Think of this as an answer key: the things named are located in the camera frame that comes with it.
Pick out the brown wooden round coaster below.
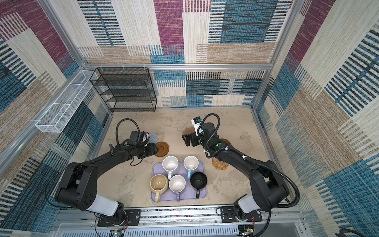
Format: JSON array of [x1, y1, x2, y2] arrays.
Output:
[[156, 141, 169, 158]]

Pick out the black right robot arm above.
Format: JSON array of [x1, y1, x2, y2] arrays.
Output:
[[182, 122, 300, 221]]

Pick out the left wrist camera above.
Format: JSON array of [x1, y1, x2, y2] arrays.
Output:
[[127, 131, 145, 146]]

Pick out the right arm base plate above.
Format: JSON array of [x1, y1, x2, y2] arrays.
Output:
[[216, 206, 263, 223]]

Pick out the white mug blue handle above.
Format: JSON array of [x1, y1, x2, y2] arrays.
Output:
[[183, 156, 199, 179]]

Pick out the aluminium front rail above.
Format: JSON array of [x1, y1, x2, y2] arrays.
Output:
[[49, 204, 312, 237]]

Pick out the woven rattan round coaster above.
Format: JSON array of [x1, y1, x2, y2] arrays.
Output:
[[211, 158, 229, 170]]

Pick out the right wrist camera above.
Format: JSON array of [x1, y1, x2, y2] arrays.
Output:
[[191, 117, 202, 136]]

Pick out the white wire mesh basket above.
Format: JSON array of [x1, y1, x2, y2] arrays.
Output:
[[36, 70, 93, 133]]

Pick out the black wire shelf rack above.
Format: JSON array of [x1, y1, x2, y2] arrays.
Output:
[[89, 67, 157, 113]]

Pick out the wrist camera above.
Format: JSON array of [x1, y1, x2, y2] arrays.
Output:
[[191, 117, 202, 136], [127, 131, 145, 146]]

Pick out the white mug purple handle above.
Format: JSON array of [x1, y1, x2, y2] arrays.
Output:
[[169, 175, 186, 202]]

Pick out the beige mug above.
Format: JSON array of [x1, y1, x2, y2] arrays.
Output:
[[150, 174, 169, 202]]

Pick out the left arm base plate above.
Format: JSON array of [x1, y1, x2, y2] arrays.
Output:
[[97, 209, 141, 229]]

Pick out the blue knitted round coaster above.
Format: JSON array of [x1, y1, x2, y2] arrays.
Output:
[[148, 132, 158, 144]]

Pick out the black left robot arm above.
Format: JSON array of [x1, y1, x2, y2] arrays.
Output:
[[55, 143, 159, 226]]

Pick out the black mug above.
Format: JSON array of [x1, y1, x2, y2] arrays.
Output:
[[190, 172, 208, 199]]

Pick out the dark brown round coaster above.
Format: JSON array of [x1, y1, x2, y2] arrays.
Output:
[[221, 138, 231, 145]]

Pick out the lavender plastic tray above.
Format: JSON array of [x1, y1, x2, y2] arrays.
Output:
[[151, 161, 207, 202]]

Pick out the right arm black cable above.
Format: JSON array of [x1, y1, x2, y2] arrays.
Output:
[[200, 113, 301, 208]]

